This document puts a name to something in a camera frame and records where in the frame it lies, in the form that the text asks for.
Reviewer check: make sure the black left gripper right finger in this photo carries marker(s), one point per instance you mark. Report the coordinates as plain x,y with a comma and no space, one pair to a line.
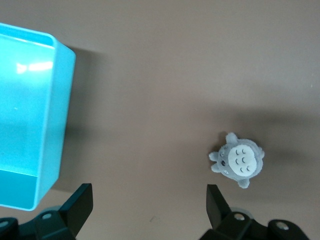
217,210

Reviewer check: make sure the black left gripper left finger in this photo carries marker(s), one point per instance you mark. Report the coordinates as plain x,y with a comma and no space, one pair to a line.
77,207

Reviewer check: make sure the grey white-bellied plush toy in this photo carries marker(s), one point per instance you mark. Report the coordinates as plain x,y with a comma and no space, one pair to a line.
241,158

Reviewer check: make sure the blue plastic box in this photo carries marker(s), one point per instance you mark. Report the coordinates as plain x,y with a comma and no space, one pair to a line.
25,112

